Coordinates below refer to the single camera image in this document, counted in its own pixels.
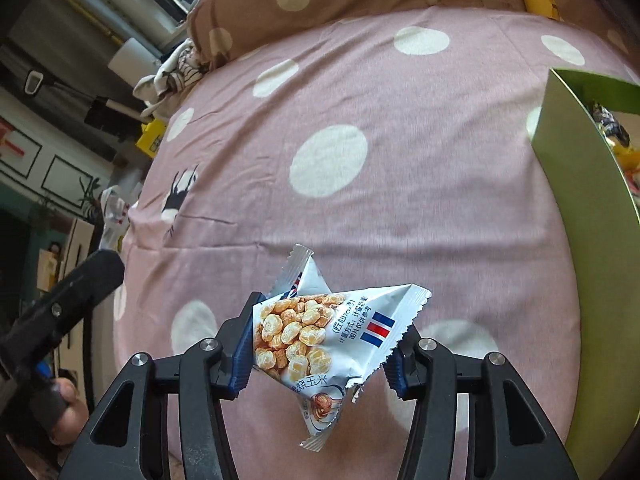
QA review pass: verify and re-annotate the white patterned shopping bag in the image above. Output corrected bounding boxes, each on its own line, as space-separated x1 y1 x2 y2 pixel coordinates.
99 185 132 252

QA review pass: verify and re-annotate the black sesame snack bag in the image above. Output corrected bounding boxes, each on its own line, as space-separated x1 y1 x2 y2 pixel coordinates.
590 102 630 148

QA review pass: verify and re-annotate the black tripod stand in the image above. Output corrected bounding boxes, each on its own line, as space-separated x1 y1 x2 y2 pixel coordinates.
24 69 147 143

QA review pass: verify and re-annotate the green cardboard box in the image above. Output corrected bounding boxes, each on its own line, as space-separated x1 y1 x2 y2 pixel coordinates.
532 68 639 479

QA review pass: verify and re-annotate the wall picture frame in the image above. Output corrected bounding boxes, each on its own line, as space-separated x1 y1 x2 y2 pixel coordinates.
41 155 96 208

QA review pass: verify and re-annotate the yellow carton box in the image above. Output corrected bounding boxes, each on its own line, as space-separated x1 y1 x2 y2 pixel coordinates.
136 119 166 159

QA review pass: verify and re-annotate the person left hand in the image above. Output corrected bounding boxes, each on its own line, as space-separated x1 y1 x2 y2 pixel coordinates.
8 376 91 466

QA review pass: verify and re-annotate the striped white cloth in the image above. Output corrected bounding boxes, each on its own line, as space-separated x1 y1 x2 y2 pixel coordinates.
132 39 208 122

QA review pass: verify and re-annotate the pink polka dot bedsheet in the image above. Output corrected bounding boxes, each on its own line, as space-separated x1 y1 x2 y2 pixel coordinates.
114 8 634 436

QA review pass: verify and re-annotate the white popcorn snack bag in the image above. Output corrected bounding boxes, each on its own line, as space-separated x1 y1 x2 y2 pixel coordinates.
253 244 432 452

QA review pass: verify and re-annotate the orange panda snack bag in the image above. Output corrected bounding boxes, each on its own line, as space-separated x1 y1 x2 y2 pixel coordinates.
614 146 640 197

